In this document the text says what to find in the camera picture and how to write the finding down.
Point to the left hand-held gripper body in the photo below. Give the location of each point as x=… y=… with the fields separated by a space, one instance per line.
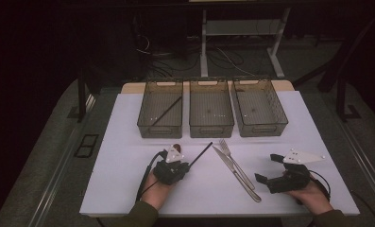
x=171 y=171

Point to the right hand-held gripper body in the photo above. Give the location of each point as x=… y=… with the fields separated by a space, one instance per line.
x=289 y=181

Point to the metal fork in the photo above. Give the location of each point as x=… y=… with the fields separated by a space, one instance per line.
x=235 y=164

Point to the black chopstick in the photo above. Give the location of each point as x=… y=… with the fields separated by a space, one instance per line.
x=167 y=110
x=202 y=153

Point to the smoky clear plastic bin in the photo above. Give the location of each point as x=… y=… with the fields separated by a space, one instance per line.
x=211 y=110
x=257 y=110
x=160 y=107

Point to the person's left hand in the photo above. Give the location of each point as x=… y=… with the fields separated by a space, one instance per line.
x=156 y=195

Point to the person's right hand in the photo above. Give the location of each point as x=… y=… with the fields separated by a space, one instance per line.
x=311 y=198

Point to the metal table knife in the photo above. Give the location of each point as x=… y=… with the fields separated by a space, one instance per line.
x=238 y=176

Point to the white table cover sheet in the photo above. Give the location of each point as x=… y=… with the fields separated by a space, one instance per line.
x=207 y=195

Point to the black metal stand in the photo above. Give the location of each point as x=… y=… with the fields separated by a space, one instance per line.
x=81 y=101
x=341 y=97

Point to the white metal stand frame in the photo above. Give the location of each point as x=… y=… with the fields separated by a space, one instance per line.
x=204 y=47

